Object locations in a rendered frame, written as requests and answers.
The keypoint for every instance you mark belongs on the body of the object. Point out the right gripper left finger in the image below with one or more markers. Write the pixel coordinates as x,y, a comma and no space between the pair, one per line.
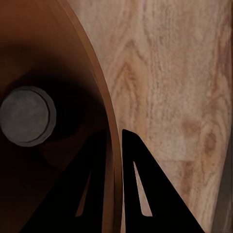
56,213

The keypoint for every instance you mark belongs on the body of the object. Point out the trash can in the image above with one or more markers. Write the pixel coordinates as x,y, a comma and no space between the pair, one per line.
43,44

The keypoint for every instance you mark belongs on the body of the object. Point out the can of soda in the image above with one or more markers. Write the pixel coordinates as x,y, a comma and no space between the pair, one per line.
31,116

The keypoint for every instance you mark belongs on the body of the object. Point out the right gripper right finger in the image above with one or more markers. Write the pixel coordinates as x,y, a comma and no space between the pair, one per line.
169,212

